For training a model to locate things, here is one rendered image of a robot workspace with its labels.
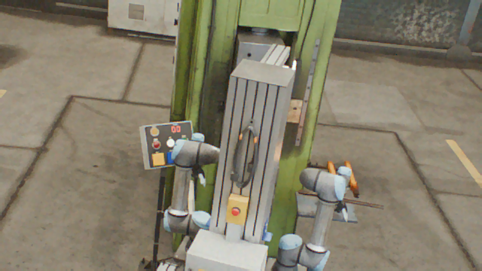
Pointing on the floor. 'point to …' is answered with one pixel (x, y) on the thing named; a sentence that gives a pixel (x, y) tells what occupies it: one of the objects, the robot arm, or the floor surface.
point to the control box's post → (159, 214)
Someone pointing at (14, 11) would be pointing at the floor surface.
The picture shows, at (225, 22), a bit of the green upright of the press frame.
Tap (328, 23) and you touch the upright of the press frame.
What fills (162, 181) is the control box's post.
